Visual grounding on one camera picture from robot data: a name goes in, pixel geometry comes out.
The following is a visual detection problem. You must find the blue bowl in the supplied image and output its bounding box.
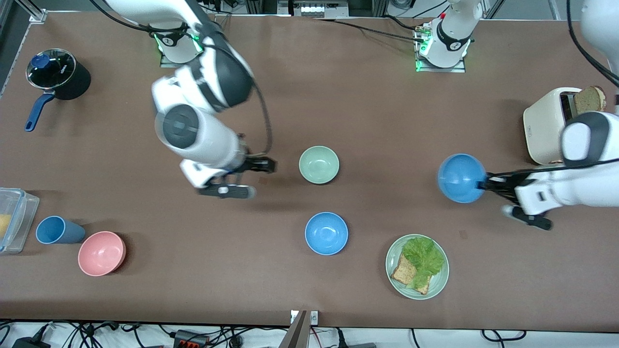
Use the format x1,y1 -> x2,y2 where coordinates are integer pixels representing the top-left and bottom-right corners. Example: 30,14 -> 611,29
437,154 -> 487,203
305,212 -> 349,256

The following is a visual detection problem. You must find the green bowl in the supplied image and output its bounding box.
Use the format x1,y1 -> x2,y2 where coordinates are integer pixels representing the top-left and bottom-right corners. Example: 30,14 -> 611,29
298,145 -> 340,185

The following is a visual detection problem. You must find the pink bowl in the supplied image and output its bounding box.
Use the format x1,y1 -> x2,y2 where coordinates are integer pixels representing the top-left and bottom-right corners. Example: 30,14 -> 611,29
78,231 -> 127,277

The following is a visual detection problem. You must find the cream toaster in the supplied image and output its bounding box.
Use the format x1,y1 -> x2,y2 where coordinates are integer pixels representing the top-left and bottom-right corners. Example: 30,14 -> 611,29
523,87 -> 605,166

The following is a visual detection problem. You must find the green lettuce leaf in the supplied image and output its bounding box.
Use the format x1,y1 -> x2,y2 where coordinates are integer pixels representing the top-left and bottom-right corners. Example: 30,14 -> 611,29
402,236 -> 445,290

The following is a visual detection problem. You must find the brown bread slice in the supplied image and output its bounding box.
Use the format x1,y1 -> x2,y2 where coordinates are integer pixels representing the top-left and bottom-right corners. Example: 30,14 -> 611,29
574,86 -> 607,116

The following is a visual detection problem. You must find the light green plate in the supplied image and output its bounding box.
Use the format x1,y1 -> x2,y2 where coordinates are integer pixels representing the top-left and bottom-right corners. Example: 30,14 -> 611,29
385,234 -> 450,300

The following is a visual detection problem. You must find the brown toast slice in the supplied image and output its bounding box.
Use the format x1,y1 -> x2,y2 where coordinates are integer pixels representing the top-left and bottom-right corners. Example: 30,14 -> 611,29
391,253 -> 431,295

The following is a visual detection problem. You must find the blue cup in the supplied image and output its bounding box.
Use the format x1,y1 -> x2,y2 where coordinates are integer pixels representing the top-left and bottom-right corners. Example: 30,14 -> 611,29
36,216 -> 87,245

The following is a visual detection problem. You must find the grey control box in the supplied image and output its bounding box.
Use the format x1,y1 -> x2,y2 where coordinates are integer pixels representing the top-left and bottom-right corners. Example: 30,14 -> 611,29
278,0 -> 350,19

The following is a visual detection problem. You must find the black red power strip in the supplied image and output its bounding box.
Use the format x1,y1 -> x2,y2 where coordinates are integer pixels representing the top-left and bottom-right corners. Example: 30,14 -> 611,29
174,330 -> 209,348

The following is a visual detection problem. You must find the glass lid blue knob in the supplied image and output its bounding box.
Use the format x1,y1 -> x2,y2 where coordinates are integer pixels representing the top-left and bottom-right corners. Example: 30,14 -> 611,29
29,48 -> 77,90

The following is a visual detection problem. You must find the clear plastic container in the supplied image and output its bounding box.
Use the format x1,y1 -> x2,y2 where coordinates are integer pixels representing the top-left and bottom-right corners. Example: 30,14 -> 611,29
0,188 -> 40,255

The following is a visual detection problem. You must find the black power adapter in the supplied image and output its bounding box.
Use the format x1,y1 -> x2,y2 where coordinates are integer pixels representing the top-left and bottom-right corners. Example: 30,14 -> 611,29
12,336 -> 51,348

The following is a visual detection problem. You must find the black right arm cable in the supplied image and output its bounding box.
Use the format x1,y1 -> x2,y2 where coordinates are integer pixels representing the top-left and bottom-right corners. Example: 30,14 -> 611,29
89,0 -> 272,156

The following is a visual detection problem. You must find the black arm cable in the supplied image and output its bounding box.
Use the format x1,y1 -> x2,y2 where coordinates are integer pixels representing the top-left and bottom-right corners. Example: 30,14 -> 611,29
89,0 -> 272,156
484,0 -> 619,177

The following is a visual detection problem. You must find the black floor cable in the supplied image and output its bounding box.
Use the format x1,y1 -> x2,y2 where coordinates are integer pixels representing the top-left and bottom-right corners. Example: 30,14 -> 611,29
481,330 -> 528,342

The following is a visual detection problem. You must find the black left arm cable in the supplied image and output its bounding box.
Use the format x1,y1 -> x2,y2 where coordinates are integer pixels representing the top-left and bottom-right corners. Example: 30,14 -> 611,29
484,0 -> 619,177

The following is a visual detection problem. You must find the black pot blue handle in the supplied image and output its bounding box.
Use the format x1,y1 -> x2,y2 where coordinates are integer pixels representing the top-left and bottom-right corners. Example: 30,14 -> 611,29
24,48 -> 91,132

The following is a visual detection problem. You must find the grey metal bracket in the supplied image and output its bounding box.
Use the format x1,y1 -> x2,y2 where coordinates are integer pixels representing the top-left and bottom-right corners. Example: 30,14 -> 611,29
278,310 -> 320,348

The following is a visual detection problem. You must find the black table cable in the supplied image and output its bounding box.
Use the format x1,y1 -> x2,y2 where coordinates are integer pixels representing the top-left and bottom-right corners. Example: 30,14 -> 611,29
313,17 -> 427,43

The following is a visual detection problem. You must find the aluminium frame rail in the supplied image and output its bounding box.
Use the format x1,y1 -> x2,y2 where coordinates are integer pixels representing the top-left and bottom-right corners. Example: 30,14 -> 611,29
17,0 -> 48,24

